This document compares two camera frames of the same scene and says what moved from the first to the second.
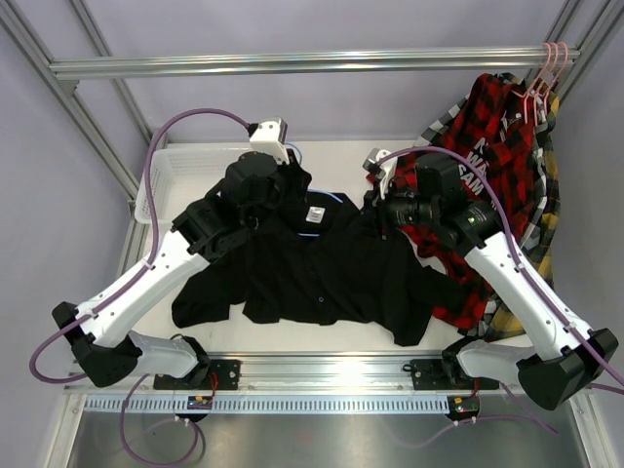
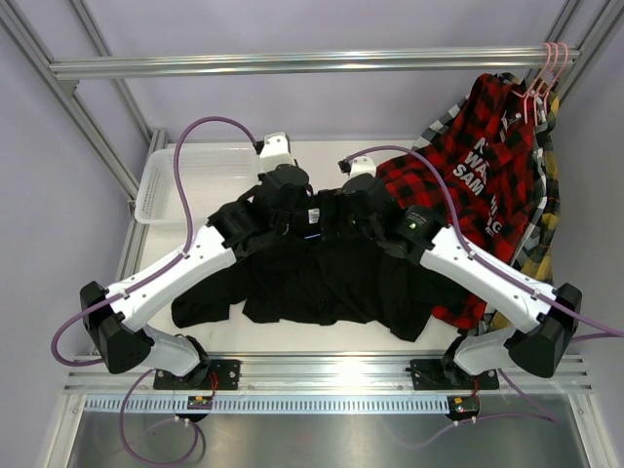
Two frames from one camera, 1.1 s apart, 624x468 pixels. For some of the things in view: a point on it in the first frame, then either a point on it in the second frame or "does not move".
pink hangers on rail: [534, 95] does not move
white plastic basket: [182, 174] does not move
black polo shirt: [320, 258] does not move
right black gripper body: [381, 211] to [332, 202]
